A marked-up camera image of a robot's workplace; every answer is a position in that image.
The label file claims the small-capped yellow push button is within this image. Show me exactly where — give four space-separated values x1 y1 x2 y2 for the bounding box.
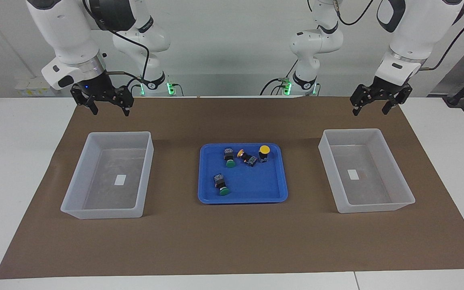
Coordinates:
237 150 258 168

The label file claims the translucent plastic box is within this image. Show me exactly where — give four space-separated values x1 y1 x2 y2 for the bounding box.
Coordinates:
60 131 154 220
318 128 416 214

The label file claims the blue plastic tray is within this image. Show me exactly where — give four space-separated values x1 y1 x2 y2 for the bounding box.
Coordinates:
198 143 289 205

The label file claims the brown table mat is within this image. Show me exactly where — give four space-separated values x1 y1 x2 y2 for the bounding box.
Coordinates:
0 96 464 279

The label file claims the black base cable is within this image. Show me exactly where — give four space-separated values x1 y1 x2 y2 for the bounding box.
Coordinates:
129 77 143 97
259 60 299 96

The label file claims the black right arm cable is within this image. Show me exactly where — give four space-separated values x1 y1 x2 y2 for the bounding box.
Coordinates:
82 0 151 91

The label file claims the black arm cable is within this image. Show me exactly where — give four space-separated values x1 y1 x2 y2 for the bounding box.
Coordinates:
335 0 464 71
82 0 151 91

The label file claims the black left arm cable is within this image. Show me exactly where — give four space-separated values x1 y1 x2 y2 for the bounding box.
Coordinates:
335 0 464 71

